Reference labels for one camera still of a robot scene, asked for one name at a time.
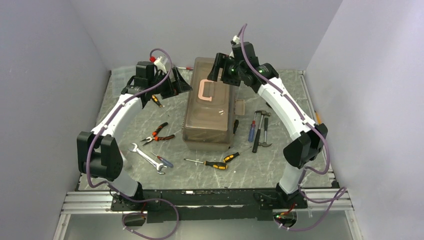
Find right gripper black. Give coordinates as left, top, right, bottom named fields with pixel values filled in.
left=206, top=53, right=245, bottom=87

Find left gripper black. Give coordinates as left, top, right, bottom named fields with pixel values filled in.
left=149, top=67, right=193, bottom=100

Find beige plastic toolbox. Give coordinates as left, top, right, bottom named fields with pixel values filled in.
left=182, top=57, right=245, bottom=152

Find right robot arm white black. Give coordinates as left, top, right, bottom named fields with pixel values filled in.
left=207, top=42, right=328, bottom=208

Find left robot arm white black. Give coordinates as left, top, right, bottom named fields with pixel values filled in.
left=76, top=61, right=192, bottom=210

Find small black yellow screwdriver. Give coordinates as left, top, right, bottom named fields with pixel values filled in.
left=151, top=95, right=170, bottom=117

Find orange black needle nose pliers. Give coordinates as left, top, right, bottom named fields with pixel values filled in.
left=141, top=122, right=175, bottom=146

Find clear plastic parts box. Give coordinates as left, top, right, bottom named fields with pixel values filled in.
left=110, top=65, right=136, bottom=98

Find black yellow screwdriver near latch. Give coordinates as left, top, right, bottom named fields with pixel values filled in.
left=232, top=119, right=239, bottom=135

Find long claw hammer black grip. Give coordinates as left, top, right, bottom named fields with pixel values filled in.
left=252, top=110, right=271, bottom=153

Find small blue precision screwdriver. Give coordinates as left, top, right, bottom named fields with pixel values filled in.
left=151, top=152, right=174, bottom=168

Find large silver open wrench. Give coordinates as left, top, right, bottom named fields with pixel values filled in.
left=129, top=143, right=168, bottom=175

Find large black yellow screwdriver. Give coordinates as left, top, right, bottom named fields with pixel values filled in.
left=184, top=158, right=228, bottom=170
left=223, top=146, right=252, bottom=164

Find short claw hammer black grip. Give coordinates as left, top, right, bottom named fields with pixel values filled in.
left=258, top=117, right=272, bottom=148

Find yellow utility knife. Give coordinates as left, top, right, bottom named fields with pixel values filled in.
left=314, top=111, right=323, bottom=125

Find small red handled screwdriver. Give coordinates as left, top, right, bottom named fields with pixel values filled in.
left=176, top=66, right=194, bottom=71

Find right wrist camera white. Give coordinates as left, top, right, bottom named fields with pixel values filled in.
left=230, top=35, right=241, bottom=46

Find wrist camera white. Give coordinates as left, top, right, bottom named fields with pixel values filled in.
left=230, top=35, right=241, bottom=46
left=149, top=56, right=168, bottom=74

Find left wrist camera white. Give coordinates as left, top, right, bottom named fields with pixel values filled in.
left=149, top=56, right=168, bottom=74

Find blue handled screwdriver red collar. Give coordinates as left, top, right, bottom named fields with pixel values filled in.
left=248, top=111, right=258, bottom=143

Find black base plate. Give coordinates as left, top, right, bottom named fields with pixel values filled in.
left=110, top=187, right=308, bottom=223

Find aluminium rail frame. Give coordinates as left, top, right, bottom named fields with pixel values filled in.
left=60, top=70, right=364, bottom=240

